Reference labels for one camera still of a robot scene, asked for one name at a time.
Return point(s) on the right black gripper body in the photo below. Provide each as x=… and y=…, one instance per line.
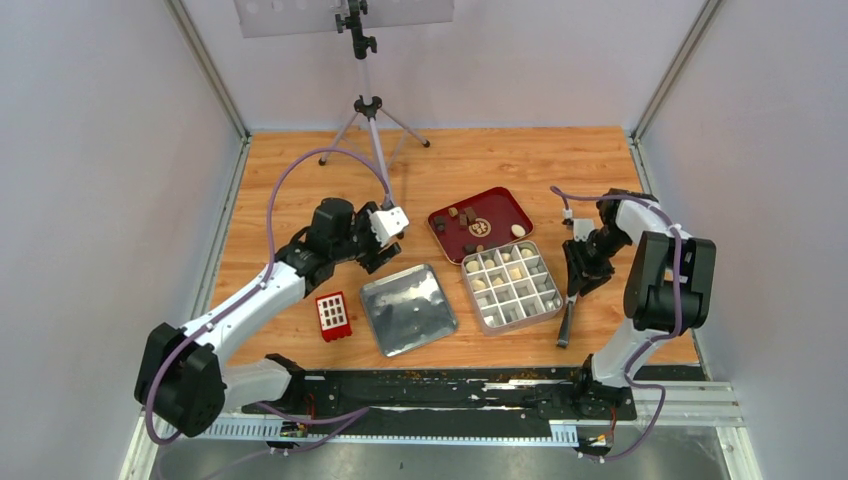
x=590, y=258

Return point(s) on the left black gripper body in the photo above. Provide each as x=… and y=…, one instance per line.
x=366, y=248

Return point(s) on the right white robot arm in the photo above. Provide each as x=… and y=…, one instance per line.
x=667, y=292

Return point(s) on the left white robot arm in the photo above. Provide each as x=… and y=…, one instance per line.
x=184, y=376

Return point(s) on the red small box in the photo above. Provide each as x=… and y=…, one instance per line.
x=334, y=322

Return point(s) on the silver tin lid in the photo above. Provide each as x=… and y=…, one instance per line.
x=407, y=310

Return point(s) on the silver compartment tin box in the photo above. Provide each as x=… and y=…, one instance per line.
x=508, y=292

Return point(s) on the red lacquer tray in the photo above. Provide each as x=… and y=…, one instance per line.
x=477, y=223

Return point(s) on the grey tripod stand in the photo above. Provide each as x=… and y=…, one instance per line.
x=348, y=18

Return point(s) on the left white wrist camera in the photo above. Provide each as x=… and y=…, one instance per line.
x=388, y=224

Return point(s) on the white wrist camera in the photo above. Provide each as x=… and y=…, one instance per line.
x=582, y=229
x=388, y=224

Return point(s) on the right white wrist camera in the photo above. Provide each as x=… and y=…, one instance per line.
x=582, y=229

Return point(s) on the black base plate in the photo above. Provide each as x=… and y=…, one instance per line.
x=446, y=403

